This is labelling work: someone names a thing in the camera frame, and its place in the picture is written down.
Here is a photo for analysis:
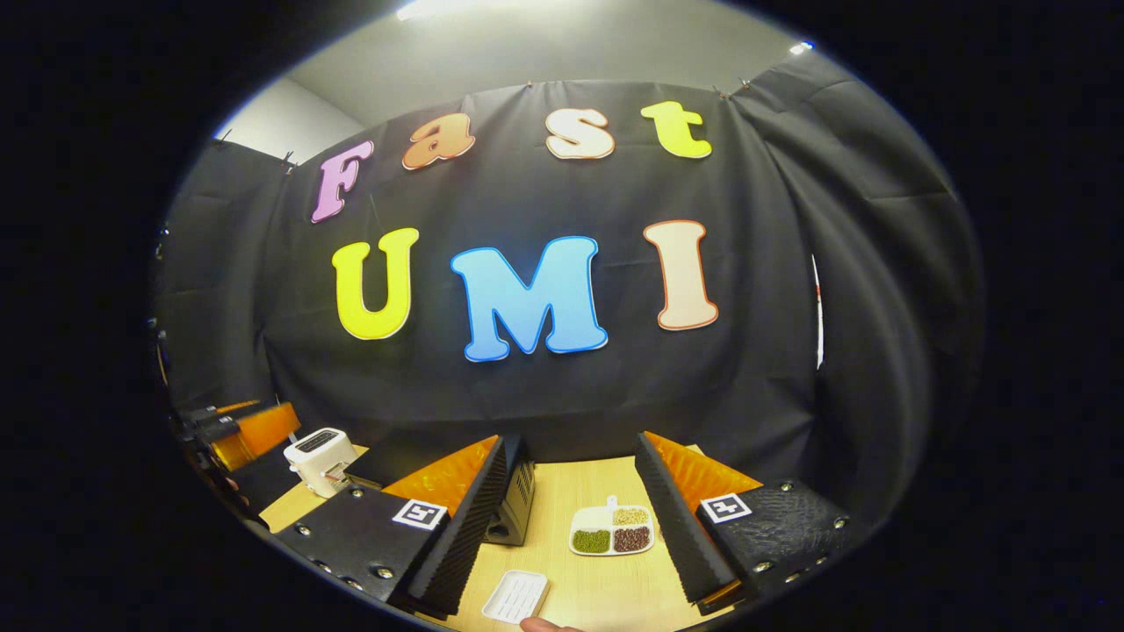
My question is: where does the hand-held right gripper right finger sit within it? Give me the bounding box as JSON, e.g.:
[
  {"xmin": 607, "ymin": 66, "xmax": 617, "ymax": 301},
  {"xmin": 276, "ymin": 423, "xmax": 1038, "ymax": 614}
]
[{"xmin": 634, "ymin": 430, "xmax": 851, "ymax": 615}]

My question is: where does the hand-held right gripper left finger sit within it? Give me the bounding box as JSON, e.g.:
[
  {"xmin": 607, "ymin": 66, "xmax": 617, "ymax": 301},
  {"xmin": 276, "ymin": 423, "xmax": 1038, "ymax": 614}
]
[{"xmin": 274, "ymin": 433, "xmax": 519, "ymax": 617}]

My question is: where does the black electric oven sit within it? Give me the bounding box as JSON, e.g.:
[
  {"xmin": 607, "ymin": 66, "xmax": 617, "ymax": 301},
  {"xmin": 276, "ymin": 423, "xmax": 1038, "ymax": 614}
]
[{"xmin": 344, "ymin": 434, "xmax": 537, "ymax": 547}]

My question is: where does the white toaster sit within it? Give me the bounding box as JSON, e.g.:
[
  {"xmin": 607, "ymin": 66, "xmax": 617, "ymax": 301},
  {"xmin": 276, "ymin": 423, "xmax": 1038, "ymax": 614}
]
[{"xmin": 283, "ymin": 427, "xmax": 359, "ymax": 499}]

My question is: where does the white divided dish with beans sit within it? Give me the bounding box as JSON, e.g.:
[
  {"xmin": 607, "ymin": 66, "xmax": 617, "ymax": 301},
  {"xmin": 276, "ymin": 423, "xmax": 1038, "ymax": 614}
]
[{"xmin": 569, "ymin": 496, "xmax": 656, "ymax": 557}]

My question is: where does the white rectangular tray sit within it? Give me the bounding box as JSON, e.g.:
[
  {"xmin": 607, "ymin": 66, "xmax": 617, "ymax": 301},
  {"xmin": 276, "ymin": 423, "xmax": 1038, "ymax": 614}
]
[{"xmin": 481, "ymin": 570, "xmax": 551, "ymax": 625}]

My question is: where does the black backdrop cloth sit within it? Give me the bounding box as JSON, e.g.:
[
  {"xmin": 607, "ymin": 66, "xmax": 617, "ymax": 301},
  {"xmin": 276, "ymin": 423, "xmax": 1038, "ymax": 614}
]
[{"xmin": 158, "ymin": 48, "xmax": 984, "ymax": 528}]

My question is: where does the large ceiling light panel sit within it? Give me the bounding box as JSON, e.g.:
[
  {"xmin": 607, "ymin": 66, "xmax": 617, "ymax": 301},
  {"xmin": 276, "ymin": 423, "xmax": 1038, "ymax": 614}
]
[{"xmin": 395, "ymin": 0, "xmax": 493, "ymax": 20}]

